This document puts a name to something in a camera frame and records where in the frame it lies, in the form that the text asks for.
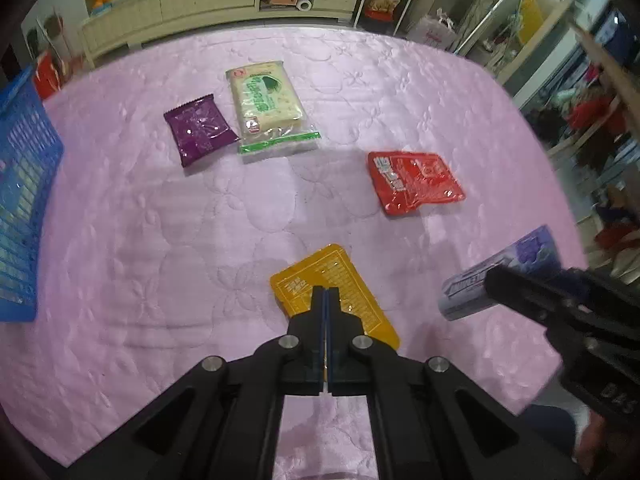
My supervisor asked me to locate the wooden drying rack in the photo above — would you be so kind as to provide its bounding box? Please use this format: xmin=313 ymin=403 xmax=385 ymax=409
xmin=545 ymin=25 xmax=640 ymax=161

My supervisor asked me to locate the pink shopping bag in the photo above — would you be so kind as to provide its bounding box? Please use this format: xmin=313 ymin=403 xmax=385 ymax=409
xmin=407 ymin=8 xmax=458 ymax=51

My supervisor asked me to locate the green and white cracker packet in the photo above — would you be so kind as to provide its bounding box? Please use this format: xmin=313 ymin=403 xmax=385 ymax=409
xmin=225 ymin=60 xmax=322 ymax=164

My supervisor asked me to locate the arched standing mirror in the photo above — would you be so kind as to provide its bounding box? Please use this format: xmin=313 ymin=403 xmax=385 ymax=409
xmin=492 ymin=0 xmax=587 ymax=106

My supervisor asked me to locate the red gift box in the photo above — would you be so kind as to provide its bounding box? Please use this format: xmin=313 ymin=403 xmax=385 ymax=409
xmin=362 ymin=0 xmax=406 ymax=33

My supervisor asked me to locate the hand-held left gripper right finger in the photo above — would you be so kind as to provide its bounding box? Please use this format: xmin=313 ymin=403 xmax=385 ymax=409
xmin=325 ymin=285 xmax=587 ymax=480

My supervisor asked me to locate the person's right hand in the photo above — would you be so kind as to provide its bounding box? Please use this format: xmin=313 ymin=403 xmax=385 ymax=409
xmin=572 ymin=408 xmax=617 ymax=474

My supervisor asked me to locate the yellow snack packet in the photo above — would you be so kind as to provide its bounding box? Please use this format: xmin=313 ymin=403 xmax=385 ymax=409
xmin=270 ymin=243 xmax=401 ymax=352

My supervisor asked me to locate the red snack packet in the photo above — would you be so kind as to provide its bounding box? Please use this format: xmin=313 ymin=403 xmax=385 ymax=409
xmin=367 ymin=150 xmax=466 ymax=217

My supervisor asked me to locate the blue and purple snack packet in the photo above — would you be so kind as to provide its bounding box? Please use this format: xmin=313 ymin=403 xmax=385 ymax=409
xmin=439 ymin=226 xmax=563 ymax=322

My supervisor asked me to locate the beige television cabinet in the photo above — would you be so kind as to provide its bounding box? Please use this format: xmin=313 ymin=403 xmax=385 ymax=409
xmin=80 ymin=0 xmax=366 ymax=68

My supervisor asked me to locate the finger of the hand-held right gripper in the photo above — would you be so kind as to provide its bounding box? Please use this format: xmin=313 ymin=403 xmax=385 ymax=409
xmin=484 ymin=265 xmax=572 ymax=332
xmin=552 ymin=267 xmax=627 ymax=307

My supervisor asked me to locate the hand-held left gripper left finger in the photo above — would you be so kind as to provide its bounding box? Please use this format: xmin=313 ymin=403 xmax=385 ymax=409
xmin=65 ymin=285 xmax=327 ymax=480

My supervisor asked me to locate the blue handled mop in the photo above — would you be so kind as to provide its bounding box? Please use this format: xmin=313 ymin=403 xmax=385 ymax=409
xmin=452 ymin=0 xmax=528 ymax=56

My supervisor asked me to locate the blue plastic basket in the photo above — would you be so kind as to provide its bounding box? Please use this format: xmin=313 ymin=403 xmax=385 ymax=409
xmin=0 ymin=65 xmax=65 ymax=323

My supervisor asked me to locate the person's leg in jeans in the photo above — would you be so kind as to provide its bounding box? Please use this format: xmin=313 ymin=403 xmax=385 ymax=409
xmin=525 ymin=404 xmax=581 ymax=456

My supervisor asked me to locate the red paper bag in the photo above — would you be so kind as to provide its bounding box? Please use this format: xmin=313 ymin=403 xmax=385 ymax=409
xmin=32 ymin=52 xmax=63 ymax=101

